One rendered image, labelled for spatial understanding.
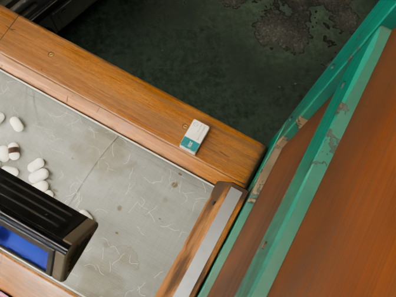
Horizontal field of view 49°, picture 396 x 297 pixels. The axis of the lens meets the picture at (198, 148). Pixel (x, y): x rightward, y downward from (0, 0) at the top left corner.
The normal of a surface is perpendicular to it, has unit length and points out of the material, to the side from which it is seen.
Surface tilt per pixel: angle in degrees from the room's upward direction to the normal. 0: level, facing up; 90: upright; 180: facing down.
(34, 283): 0
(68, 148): 0
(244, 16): 0
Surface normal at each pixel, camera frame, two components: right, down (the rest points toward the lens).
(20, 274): 0.05, -0.25
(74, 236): 0.43, -0.85
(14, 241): -0.37, 0.58
